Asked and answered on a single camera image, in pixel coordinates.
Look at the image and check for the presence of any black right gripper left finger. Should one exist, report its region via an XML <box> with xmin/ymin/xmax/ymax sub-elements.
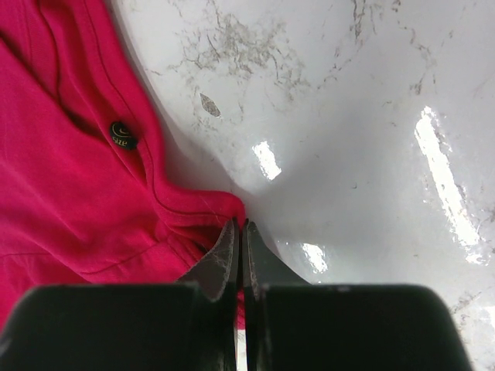
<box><xmin>179</xmin><ymin>219</ymin><xmax>240</xmax><ymax>370</ymax></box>

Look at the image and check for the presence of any crimson red t shirt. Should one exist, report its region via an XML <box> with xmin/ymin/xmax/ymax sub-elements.
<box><xmin>1</xmin><ymin>1</ymin><xmax>245</xmax><ymax>320</ymax></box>

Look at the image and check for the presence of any black round size sticker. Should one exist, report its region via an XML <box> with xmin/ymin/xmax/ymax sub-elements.
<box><xmin>109</xmin><ymin>121</ymin><xmax>138</xmax><ymax>150</ymax></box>

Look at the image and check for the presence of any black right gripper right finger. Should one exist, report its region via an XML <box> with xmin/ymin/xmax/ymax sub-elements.
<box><xmin>241</xmin><ymin>220</ymin><xmax>309</xmax><ymax>370</ymax></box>

